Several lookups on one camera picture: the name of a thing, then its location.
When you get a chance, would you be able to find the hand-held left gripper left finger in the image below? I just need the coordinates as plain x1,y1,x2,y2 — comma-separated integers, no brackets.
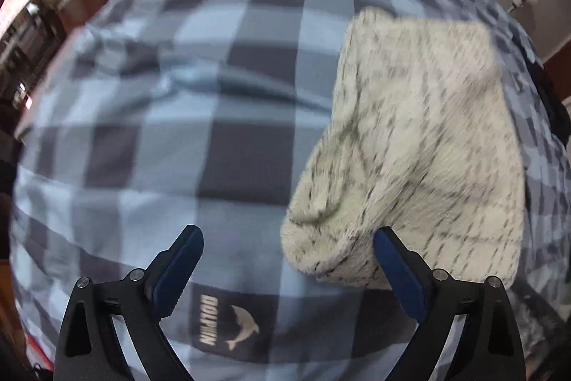
54,225,204,381

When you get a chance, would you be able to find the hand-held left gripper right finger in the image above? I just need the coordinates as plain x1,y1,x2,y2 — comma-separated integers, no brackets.
374,226,526,381

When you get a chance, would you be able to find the cream knitted sweater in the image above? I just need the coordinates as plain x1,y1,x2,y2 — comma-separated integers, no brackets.
280,6,525,290

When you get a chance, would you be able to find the blue checkered blanket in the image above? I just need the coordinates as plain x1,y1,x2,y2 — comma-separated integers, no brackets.
9,0,571,381

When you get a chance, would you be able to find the black cloth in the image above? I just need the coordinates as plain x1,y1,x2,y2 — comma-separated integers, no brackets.
533,60,571,141

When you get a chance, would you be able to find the dark wooden shelf unit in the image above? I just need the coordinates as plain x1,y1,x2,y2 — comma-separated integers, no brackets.
0,0,96,114

